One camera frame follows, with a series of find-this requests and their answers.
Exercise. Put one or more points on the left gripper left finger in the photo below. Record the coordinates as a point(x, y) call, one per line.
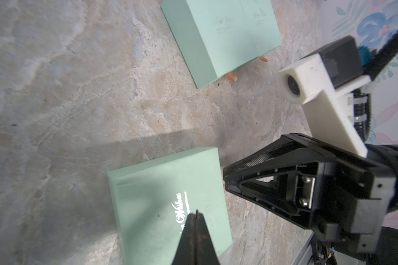
point(186, 251)

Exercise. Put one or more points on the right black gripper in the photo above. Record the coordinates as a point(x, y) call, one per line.
point(342, 197)

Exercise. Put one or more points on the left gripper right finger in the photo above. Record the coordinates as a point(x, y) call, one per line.
point(205, 253)

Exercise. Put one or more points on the small green jewelry box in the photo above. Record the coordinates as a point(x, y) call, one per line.
point(152, 201)

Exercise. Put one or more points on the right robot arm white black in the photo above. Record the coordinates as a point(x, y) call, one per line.
point(386, 252)

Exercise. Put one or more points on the green jewelry box left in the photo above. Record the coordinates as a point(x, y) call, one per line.
point(212, 36)

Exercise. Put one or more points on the green jewelry box right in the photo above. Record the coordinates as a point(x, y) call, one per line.
point(262, 25)

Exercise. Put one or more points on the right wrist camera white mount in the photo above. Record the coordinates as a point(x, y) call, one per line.
point(328, 84)

